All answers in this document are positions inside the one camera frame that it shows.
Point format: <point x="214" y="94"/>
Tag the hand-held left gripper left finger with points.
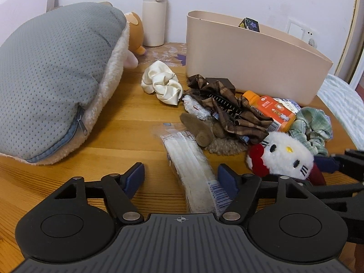
<point x="133" y="177"/>

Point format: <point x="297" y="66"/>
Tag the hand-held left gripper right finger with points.
<point x="227" y="180"/>

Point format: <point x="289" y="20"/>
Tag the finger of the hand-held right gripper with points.
<point x="327" y="163"/>
<point x="341" y="190"/>

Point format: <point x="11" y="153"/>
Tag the clear packet of white masks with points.
<point x="190" y="162"/>

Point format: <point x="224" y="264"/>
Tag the white cat plush with red bow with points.
<point x="284" y="153"/>

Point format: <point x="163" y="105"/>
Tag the orange pill bottle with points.
<point x="270" y="109"/>

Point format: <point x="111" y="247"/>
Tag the cream satin scrunchie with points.
<point x="159" y="81"/>

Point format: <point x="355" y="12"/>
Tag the beige plastic container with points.
<point x="250" y="59"/>

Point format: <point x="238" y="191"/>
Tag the green plaid scrunchie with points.
<point x="312" y="125"/>

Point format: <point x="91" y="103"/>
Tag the brown fuzzy hair clip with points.
<point x="199" y="130"/>

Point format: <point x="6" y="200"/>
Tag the light blue striped bedding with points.
<point x="341" y="102"/>

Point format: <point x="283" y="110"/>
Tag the brown plaid hair bow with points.
<point x="244" y="119"/>

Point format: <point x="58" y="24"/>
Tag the blue floral cloth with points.
<point x="288" y="104"/>

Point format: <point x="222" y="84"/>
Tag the black comb hair clip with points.
<point x="224" y="105"/>

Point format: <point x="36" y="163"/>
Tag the floral table mat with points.
<point x="170" y="54"/>

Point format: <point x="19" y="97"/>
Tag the grey and cream plush pillow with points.
<point x="51" y="71"/>

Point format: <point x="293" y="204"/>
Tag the orange and white plush toy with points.
<point x="136" y="31"/>

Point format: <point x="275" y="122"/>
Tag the dark star-print cube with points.
<point x="250" y="25"/>

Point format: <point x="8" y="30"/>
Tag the white thermos bottle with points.
<point x="153" y="20"/>

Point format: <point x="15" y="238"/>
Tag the pale pink board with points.
<point x="22" y="5"/>

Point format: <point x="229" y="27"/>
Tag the white wall plug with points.
<point x="312" y="43"/>

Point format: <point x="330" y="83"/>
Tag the cream door frame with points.
<point x="351" y="34"/>

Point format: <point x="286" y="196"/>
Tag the white wall switch socket plate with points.
<point x="297" y="30"/>

